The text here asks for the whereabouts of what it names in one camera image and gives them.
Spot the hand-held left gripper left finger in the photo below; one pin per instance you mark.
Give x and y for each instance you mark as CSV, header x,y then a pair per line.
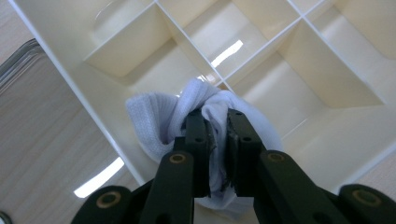
x,y
200,146

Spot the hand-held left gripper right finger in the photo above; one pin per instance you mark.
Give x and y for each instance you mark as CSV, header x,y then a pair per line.
x,y
244,149

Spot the white sock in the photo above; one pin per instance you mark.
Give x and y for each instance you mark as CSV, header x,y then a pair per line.
x,y
155,121

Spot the cream divided storage box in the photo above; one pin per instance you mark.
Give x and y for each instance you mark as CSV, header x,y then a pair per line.
x,y
311,140

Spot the grey rectangular tray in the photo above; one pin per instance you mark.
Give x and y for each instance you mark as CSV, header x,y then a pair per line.
x,y
18,62

